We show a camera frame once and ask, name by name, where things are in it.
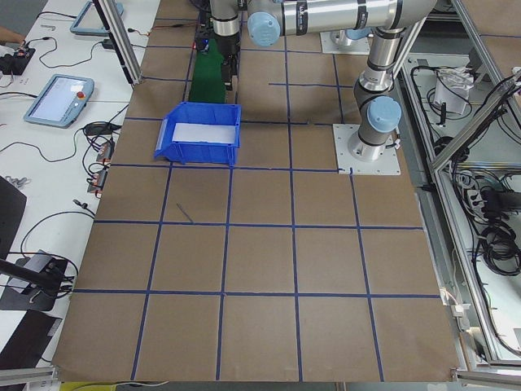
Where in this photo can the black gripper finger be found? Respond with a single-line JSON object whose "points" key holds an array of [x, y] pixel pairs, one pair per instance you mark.
{"points": [[229, 69]]}

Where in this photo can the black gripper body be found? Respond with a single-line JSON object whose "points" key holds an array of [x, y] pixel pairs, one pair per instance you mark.
{"points": [[228, 47]]}

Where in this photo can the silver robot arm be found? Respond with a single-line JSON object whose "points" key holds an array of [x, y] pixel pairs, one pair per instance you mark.
{"points": [[348, 37], [269, 20]]}

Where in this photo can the green conveyor belt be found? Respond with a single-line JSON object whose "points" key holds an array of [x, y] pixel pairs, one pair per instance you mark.
{"points": [[206, 82]]}

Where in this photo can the far blue storage bin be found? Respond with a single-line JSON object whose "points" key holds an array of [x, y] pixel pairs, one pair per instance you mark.
{"points": [[199, 113]]}

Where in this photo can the white foam pad far bin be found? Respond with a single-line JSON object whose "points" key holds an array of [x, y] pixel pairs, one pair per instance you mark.
{"points": [[201, 133]]}

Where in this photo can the upper teach pendant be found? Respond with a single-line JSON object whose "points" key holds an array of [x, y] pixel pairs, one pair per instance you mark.
{"points": [[88, 22]]}

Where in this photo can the teach pendant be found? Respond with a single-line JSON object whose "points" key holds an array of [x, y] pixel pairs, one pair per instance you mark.
{"points": [[88, 22], [61, 101]]}

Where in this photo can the lower teach pendant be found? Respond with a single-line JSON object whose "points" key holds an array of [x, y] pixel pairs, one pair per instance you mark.
{"points": [[61, 101]]}

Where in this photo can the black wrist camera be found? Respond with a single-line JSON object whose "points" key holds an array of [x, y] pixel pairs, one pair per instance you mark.
{"points": [[201, 43]]}

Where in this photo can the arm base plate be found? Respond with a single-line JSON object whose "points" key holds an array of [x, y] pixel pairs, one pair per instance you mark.
{"points": [[328, 47], [356, 158]]}

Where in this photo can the aluminium frame post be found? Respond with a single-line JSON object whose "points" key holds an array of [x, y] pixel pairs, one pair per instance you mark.
{"points": [[112, 22]]}

